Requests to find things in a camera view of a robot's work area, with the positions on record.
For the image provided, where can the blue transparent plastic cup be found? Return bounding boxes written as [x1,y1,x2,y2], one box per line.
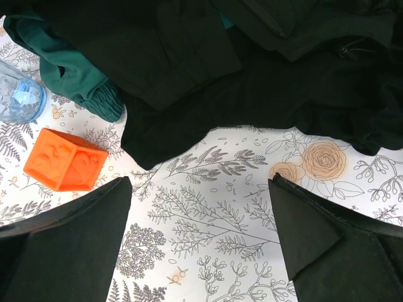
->
[1,60,47,123]

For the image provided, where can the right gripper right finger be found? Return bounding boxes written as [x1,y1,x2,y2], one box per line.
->
[268,174,402,301]

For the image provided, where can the black cloth lower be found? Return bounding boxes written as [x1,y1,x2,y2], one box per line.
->
[35,1,402,170]

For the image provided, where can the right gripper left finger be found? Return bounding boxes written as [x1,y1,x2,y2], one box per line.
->
[1,177,132,301]

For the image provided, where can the teal cloth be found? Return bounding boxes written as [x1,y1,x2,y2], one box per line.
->
[3,9,123,123]

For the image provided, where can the orange rubber cube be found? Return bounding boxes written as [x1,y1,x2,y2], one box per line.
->
[23,128,108,192]

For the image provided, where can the floral patterned table mat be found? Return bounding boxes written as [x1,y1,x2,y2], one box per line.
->
[0,15,403,302]

